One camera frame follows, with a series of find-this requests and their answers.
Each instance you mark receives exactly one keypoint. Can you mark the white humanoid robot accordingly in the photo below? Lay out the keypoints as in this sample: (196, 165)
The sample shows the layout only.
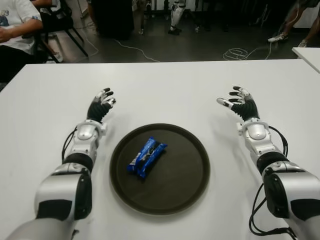
(175, 15)

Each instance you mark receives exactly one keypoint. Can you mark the black chair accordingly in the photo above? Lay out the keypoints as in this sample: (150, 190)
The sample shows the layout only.
(67, 27)

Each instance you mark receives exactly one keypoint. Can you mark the person in dark shorts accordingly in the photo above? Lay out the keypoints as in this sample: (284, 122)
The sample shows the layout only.
(277, 37)

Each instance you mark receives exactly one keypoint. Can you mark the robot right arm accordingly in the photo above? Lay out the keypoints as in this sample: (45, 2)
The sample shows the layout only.
(295, 187)

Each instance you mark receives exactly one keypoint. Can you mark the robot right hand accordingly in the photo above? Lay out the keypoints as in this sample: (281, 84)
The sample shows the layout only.
(247, 110)

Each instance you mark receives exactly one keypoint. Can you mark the seated person in white shirt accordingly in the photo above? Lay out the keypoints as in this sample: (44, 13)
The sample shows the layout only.
(15, 30)

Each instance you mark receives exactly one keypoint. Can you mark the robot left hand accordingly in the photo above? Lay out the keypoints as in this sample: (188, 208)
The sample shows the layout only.
(97, 111)

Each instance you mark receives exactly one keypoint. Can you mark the round brown tray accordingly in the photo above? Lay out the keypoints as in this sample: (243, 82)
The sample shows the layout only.
(180, 175)

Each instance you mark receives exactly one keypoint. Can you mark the black wheeled gantry frame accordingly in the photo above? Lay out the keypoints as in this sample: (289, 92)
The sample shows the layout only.
(142, 20)

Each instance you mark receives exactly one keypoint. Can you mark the grey folding stand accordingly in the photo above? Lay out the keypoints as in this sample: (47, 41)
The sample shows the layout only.
(262, 15)

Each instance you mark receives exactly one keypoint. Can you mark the white side table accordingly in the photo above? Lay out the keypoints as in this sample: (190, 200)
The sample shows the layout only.
(308, 56)

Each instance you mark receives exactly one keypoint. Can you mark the blue Oreo cookie pack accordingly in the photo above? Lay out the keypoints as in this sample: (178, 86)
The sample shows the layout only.
(147, 157)

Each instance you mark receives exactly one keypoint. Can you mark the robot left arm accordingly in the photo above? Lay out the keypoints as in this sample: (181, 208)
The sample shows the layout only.
(56, 190)

